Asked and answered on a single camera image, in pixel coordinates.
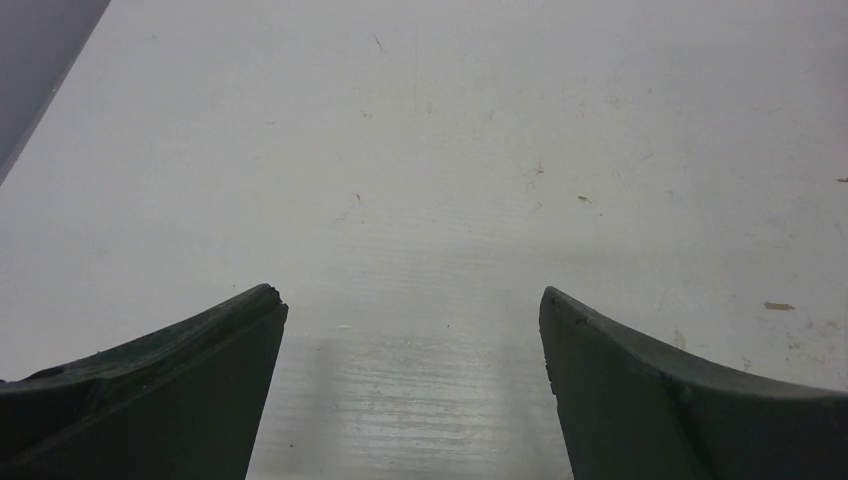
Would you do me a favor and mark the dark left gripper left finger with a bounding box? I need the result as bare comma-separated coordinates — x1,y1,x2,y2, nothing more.
1,284,288,479

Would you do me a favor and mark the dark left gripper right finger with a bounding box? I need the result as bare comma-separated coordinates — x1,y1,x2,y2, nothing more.
539,287,847,479

